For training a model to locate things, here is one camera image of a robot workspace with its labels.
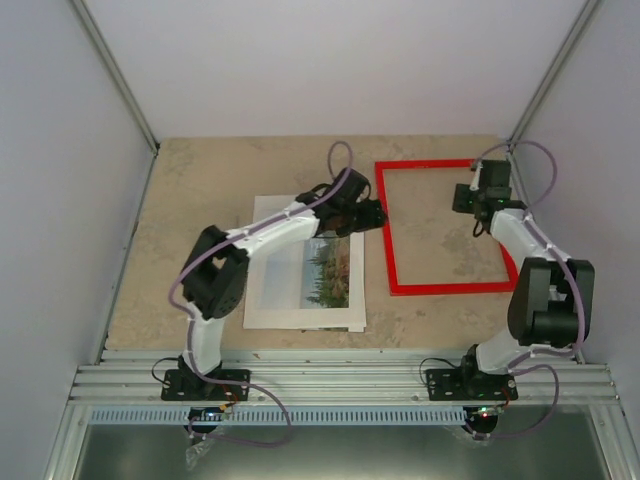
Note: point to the aluminium rail platform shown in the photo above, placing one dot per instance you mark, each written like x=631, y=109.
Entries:
x=119, y=387

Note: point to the aluminium corner post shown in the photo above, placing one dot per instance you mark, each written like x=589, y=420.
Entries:
x=561, y=58
x=90, y=26

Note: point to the light blue cable duct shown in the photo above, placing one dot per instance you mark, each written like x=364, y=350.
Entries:
x=274, y=416

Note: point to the clear plastic bag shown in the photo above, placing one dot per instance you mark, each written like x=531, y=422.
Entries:
x=197, y=449

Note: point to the landscape photo with white mat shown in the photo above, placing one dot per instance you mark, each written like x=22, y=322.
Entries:
x=298, y=277

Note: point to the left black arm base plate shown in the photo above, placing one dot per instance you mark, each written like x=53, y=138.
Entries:
x=182, y=384

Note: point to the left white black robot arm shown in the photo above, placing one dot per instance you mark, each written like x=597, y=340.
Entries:
x=214, y=276

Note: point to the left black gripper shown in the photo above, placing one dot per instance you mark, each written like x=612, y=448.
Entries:
x=371, y=217

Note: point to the left aluminium corner post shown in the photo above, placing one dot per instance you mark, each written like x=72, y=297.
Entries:
x=90, y=26

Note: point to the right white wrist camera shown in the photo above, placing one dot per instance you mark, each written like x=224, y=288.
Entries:
x=476, y=168

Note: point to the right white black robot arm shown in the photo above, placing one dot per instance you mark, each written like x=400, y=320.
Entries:
x=550, y=309

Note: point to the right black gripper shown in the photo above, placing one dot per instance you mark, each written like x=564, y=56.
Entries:
x=459, y=204

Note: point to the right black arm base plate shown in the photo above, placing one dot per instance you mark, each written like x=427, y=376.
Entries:
x=446, y=381

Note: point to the right aluminium corner post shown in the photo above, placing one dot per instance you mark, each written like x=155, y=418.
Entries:
x=561, y=58

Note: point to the red wooden picture frame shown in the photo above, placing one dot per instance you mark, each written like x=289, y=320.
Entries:
x=397, y=289

